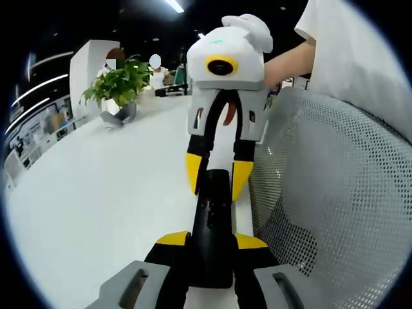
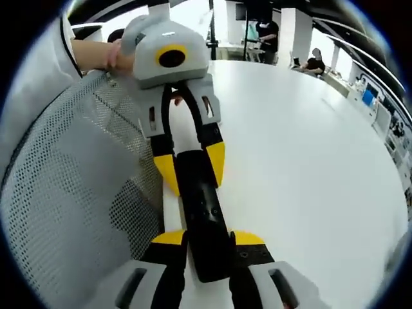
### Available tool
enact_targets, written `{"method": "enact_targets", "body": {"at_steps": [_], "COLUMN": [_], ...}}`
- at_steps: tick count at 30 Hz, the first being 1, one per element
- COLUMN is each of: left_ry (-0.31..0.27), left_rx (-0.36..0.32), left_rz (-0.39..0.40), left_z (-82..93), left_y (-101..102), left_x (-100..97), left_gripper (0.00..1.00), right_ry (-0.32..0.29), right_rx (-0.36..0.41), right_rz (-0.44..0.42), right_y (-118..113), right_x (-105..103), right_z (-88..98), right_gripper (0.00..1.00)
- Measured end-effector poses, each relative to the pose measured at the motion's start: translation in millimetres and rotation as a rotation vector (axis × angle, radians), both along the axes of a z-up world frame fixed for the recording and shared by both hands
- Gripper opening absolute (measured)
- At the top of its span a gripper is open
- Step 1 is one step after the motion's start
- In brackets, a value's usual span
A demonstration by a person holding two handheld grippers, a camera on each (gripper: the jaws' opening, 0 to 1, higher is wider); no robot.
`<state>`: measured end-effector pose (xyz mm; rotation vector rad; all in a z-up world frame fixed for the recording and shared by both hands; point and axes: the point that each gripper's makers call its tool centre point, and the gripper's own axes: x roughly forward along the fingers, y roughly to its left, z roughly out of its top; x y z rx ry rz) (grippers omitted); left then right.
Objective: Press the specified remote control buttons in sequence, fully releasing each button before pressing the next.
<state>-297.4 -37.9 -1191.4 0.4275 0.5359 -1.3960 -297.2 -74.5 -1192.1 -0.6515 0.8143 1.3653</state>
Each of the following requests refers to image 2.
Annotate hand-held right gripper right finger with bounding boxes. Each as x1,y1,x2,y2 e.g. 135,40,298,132
227,229,324,309

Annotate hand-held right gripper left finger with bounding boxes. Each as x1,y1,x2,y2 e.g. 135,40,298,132
114,229,189,309

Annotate black remote control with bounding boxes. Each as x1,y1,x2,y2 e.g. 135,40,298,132
175,149,233,284

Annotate person's left hand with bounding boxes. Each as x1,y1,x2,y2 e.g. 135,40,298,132
105,39,138,80

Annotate black stand pole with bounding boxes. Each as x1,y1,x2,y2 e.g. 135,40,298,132
205,0,220,61

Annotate grey mesh fabric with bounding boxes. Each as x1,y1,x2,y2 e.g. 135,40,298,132
0,69,165,309

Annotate person's white shirt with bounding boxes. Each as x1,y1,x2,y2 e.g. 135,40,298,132
0,15,85,168

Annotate blue box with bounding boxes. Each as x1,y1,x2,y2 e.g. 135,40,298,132
361,87,380,106

